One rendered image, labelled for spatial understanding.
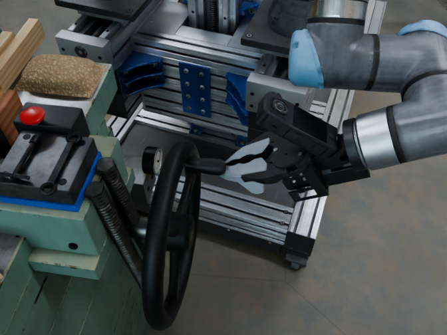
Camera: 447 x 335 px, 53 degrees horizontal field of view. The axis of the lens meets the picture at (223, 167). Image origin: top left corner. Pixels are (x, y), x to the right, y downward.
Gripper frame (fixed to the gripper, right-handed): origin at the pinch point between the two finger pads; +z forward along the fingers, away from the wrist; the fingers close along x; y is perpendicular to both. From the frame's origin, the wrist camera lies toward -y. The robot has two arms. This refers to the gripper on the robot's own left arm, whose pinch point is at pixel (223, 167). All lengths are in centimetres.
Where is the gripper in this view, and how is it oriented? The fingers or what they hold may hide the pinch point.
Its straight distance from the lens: 66.9
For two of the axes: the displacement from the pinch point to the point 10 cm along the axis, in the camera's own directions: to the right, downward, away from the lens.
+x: 1.5, -7.6, 6.3
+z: -8.5, 2.2, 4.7
